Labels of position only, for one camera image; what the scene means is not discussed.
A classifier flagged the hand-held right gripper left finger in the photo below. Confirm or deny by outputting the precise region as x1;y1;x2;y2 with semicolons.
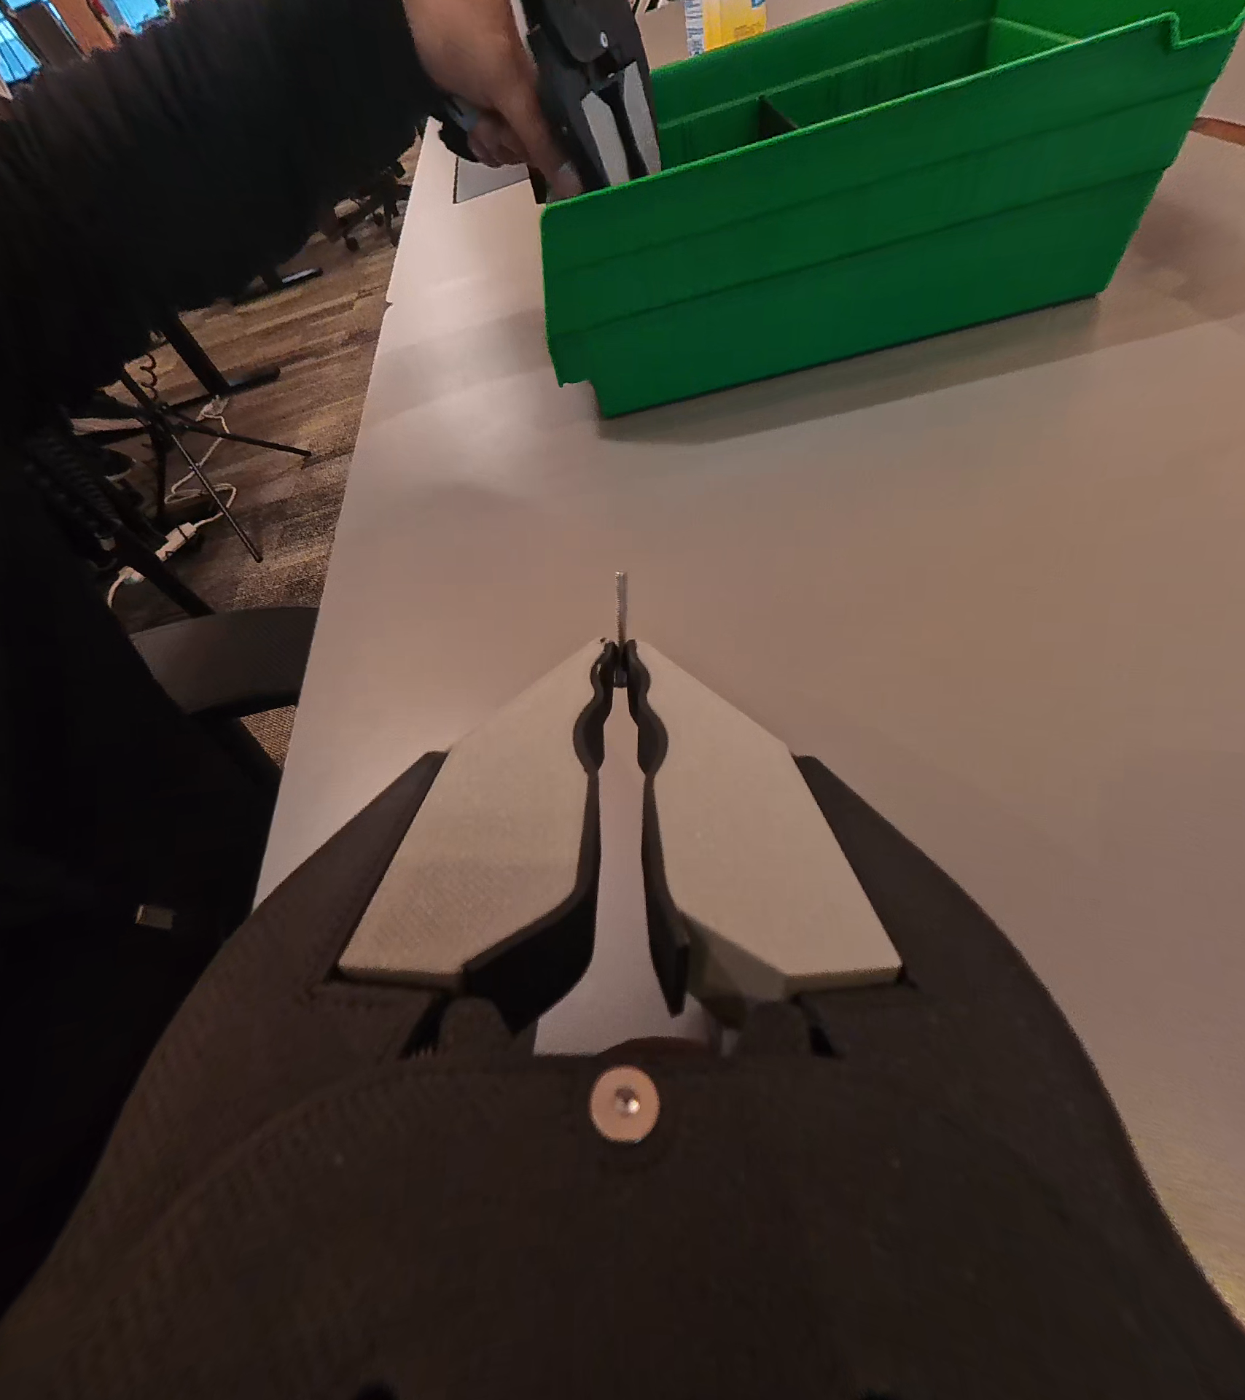
335;638;623;1036

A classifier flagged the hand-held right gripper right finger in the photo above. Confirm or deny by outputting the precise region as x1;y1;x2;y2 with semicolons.
622;638;906;1019

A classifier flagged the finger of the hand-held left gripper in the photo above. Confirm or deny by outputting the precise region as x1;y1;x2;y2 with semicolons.
610;62;666;185
561;87;629;196

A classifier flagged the green plastic bin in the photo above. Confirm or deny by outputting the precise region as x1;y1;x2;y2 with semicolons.
539;0;1245;419

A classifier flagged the person's left forearm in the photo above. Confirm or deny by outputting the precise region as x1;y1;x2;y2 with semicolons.
0;0;492;376

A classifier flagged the grey desk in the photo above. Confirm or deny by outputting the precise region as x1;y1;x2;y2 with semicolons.
250;0;1245;1360

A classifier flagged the person's left hand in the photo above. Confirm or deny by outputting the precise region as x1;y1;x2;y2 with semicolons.
406;0;583;201

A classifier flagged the wipes canister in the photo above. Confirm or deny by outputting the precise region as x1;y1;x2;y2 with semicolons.
683;0;772;56

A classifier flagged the black office chair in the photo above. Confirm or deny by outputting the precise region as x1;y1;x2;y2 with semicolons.
129;606;320;726

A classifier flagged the person's black-clothed torso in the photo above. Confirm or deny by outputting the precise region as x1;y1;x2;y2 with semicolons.
0;327;287;1382

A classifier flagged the black tripod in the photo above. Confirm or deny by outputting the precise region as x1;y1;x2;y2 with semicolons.
85;371;313;565

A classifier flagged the grey desk cable hatch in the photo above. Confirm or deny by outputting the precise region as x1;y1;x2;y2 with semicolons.
451;152;534;206

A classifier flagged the white power cable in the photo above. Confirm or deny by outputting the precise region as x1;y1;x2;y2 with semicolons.
106;393;243;605

